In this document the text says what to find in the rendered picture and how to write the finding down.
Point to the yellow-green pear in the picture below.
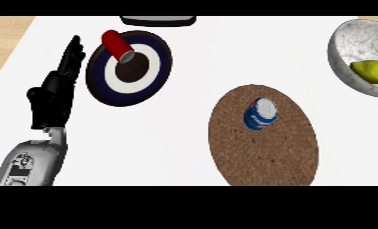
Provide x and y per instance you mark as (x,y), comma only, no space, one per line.
(367,71)

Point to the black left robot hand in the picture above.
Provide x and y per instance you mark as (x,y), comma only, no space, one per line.
(54,96)

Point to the blue and white can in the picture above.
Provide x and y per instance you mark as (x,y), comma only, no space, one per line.
(260,114)

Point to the red can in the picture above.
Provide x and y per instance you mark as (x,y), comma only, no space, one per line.
(116,46)

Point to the white marble bowl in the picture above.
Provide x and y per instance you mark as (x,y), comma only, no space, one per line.
(355,53)

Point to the navy and white round plate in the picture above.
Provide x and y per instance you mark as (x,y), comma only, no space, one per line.
(129,69)

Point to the brown cork oval placemat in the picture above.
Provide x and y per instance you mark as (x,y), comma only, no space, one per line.
(263,139)

